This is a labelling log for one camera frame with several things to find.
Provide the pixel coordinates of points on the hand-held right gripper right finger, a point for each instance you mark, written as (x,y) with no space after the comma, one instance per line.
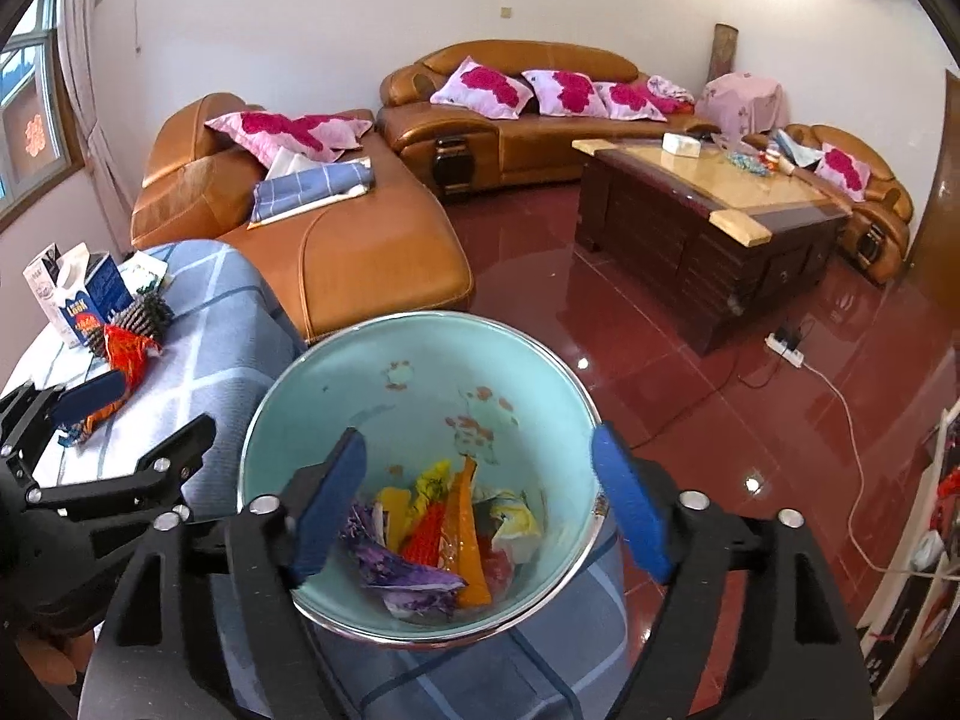
(630,510)

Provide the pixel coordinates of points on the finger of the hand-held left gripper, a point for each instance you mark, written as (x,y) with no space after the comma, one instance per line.
(180,451)
(90,397)

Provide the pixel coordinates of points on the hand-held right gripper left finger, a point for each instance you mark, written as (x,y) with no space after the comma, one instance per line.
(330,514)

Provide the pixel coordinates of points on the red orange snack packet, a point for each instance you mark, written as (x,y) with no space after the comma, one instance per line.
(127,352)

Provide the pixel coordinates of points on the purple foil wrapper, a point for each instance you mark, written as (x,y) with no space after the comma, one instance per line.
(397,574)

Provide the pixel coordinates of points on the yellow wrapper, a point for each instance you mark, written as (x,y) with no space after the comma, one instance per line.
(420,487)

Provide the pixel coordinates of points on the red mesh net bag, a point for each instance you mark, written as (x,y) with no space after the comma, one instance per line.
(427,536)

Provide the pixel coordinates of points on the clear yellowish plastic bag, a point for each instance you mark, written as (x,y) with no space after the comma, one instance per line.
(514,525)

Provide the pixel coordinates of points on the red plastic bag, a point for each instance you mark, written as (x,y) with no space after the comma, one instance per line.
(499,568)

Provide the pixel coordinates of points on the orange snack wrapper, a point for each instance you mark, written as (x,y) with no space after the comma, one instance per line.
(472,540)

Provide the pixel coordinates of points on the teal enamel basin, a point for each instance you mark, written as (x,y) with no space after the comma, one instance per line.
(420,397)

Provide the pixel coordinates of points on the person's left forearm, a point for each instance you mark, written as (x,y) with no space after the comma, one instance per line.
(45,667)

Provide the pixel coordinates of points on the dark grey mesh net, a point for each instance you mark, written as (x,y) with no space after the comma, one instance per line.
(139,319)

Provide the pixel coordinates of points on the blue and white milk carton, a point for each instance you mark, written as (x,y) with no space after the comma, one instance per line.
(90,304)

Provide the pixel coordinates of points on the white paper box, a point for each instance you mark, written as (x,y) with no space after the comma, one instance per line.
(41,289)

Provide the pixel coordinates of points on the green snack packet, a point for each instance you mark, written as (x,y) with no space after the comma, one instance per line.
(146,274)

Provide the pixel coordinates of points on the white power strip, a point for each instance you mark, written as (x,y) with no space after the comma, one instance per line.
(784,345)

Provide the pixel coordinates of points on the dark wooden coffee table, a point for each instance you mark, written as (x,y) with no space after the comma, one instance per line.
(690,255)

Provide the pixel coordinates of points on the orange leather corner sofa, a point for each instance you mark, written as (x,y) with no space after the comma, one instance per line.
(375,255)

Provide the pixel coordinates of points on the window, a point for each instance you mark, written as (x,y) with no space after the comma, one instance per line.
(34,112)

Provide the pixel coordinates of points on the blue checked folded cloth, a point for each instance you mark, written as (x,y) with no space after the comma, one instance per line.
(311,191)

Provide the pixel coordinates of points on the pale pink curtain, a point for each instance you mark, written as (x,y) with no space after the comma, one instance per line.
(94,105)

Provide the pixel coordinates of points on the white folded cloth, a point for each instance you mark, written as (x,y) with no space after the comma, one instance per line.
(283,163)

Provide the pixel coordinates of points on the white printed banner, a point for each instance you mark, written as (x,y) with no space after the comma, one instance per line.
(922,600)

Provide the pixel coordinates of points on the pink floral pillow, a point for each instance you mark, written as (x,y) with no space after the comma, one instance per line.
(562,90)
(844,165)
(285,127)
(484,88)
(626,99)

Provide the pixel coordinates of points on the pile of colourful candies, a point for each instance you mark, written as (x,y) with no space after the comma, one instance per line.
(748,163)

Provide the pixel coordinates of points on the white tissue box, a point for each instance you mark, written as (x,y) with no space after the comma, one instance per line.
(681,144)

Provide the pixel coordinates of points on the orange leather armchair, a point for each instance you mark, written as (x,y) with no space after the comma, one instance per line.
(885,217)

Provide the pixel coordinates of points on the light blue cloth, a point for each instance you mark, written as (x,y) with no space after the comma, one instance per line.
(799,146)

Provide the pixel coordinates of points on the folded pink floral blanket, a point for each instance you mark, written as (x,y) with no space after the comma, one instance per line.
(671,94)

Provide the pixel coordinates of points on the pink cloth covered appliance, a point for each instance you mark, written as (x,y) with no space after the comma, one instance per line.
(742,105)

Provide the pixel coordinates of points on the brown wooden door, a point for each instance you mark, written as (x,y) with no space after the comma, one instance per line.
(941,187)

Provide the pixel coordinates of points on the rolled bamboo mat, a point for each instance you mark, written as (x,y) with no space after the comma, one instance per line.
(723,52)

